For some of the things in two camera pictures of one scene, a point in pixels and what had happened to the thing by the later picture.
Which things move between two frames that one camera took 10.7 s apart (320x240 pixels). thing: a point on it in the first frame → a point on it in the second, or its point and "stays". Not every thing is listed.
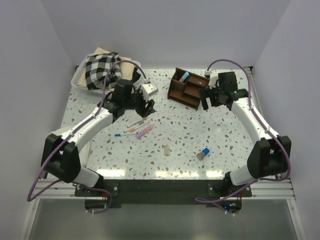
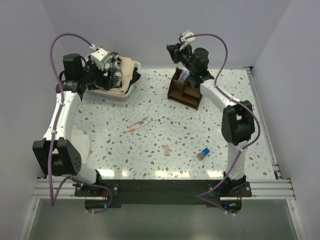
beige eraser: (166, 149) stays
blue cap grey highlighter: (184, 76) stays
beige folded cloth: (127, 67) stays
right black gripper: (203, 93) → (175, 52)
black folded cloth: (136, 75) stays
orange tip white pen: (133, 129) stays
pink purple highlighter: (141, 133) → (181, 75)
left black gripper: (143, 111) → (103, 83)
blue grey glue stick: (200, 155) stays
